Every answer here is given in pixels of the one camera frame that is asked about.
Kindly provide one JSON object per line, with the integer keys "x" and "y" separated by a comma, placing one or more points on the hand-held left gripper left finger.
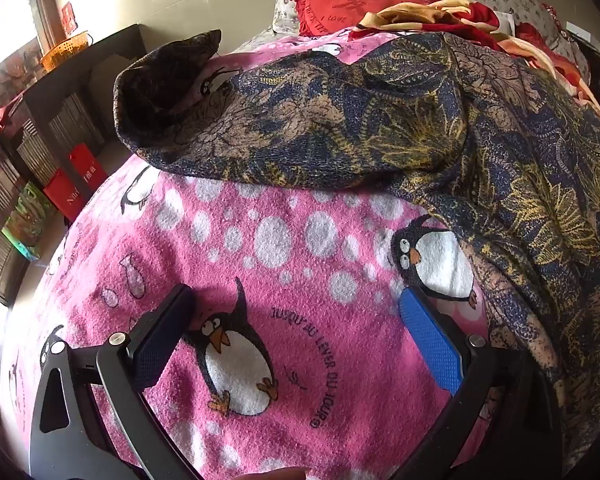
{"x": 155, "y": 350}

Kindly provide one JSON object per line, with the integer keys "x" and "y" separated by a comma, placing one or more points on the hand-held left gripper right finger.
{"x": 430, "y": 340}

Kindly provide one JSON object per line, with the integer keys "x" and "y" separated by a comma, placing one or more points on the brown blue patterned garment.
{"x": 380, "y": 125}

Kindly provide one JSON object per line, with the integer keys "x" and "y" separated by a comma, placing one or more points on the person's left hand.
{"x": 280, "y": 474}

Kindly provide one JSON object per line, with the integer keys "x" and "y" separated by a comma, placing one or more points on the pink penguin blanket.
{"x": 305, "y": 240}

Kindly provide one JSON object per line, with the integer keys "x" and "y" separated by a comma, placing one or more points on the red boxes on floor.
{"x": 65, "y": 195}

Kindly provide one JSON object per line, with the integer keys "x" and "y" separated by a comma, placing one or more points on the green printed bag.
{"x": 27, "y": 220}

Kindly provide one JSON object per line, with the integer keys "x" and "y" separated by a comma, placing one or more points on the red gift bag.
{"x": 87, "y": 170}

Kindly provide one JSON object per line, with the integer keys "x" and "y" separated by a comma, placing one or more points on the dark wooden table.
{"x": 55, "y": 95}

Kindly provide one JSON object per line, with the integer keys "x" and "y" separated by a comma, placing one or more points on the orange plastic basket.
{"x": 65, "y": 50}

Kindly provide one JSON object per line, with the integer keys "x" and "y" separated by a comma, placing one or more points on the red yellow blanket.
{"x": 430, "y": 15}

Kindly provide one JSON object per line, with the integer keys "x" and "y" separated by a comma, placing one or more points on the large red heart pillow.
{"x": 350, "y": 0}

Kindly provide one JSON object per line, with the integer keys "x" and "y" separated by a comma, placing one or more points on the red wall sign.
{"x": 67, "y": 16}

